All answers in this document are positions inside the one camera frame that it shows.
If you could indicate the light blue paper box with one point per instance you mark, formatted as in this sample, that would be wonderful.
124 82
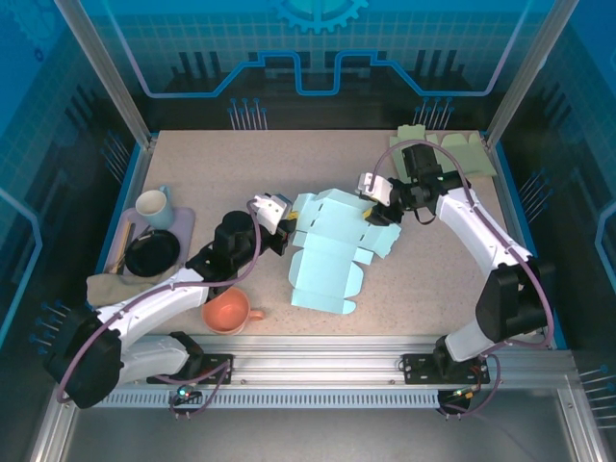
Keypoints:
327 250

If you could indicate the light green paper box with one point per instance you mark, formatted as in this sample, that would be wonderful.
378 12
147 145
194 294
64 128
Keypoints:
462 154

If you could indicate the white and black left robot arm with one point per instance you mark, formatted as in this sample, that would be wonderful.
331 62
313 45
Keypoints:
144 313

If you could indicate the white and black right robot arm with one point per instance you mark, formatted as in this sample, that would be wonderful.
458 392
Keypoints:
481 231

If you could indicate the lavender tray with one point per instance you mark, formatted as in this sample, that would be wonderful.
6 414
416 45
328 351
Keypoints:
185 216

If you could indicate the orange cup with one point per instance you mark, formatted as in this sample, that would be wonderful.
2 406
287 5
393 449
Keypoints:
226 313

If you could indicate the light blue mug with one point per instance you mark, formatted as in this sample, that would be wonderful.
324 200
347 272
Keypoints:
151 204

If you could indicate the blue table edge trim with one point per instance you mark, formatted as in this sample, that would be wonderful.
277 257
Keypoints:
125 192

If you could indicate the beige cloth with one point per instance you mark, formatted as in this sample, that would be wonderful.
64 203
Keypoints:
110 289

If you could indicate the small LED circuit board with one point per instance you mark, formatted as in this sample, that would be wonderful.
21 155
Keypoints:
185 392
462 392

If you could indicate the aluminium mounting rail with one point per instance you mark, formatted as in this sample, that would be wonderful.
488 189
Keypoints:
313 356

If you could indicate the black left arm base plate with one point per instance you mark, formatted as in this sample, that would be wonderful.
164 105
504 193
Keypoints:
216 366

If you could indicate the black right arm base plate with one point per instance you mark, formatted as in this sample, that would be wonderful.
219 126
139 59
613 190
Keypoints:
418 368

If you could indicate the aluminium frame post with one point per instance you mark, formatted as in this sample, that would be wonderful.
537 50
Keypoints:
110 77
524 72

